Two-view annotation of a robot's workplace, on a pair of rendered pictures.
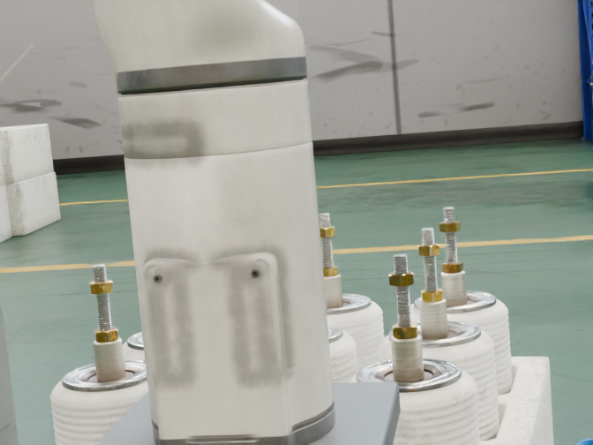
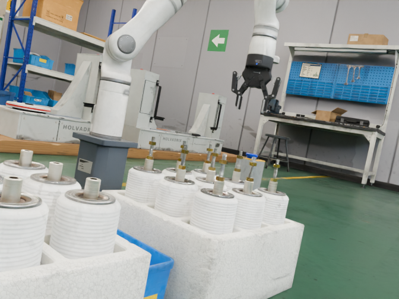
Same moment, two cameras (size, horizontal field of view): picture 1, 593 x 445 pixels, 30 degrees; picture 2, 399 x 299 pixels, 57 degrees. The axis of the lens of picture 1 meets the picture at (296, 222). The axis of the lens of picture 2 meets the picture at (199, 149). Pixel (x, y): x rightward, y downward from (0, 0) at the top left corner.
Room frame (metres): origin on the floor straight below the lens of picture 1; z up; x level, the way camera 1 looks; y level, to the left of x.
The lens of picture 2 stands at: (1.27, -0.89, 0.39)
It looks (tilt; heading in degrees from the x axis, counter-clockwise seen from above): 4 degrees down; 114
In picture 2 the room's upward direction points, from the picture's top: 11 degrees clockwise
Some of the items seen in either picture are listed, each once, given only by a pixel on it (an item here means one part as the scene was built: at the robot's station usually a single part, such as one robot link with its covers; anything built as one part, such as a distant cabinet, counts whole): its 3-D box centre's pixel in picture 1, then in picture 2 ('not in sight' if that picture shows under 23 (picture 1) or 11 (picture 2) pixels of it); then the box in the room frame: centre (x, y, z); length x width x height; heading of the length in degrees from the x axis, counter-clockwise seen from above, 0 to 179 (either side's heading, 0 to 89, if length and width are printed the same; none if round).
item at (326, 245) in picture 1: (326, 252); (251, 172); (1.03, -0.03, 0.30); 0.01 x 0.01 x 0.08
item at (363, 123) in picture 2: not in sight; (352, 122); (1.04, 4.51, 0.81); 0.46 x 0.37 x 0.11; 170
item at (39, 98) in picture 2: not in sight; (28, 95); (-3.33, 3.00, 0.36); 0.50 x 0.38 x 0.21; 171
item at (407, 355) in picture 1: (407, 358); (148, 165); (0.77, -0.07, 0.26); 0.02 x 0.02 x 0.03
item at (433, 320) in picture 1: (433, 320); (180, 175); (0.88, -0.11, 0.26); 0.02 x 0.02 x 0.03
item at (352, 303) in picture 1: (331, 305); (247, 193); (1.03, -0.03, 0.25); 0.08 x 0.08 x 0.01
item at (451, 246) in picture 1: (451, 248); (221, 170); (1.00, -0.14, 0.30); 0.01 x 0.01 x 0.08
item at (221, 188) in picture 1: (228, 260); (110, 110); (0.54, 0.03, 0.39); 0.09 x 0.09 x 0.17; 80
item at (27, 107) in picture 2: not in sight; (28, 107); (-1.01, 1.05, 0.29); 0.30 x 0.30 x 0.06
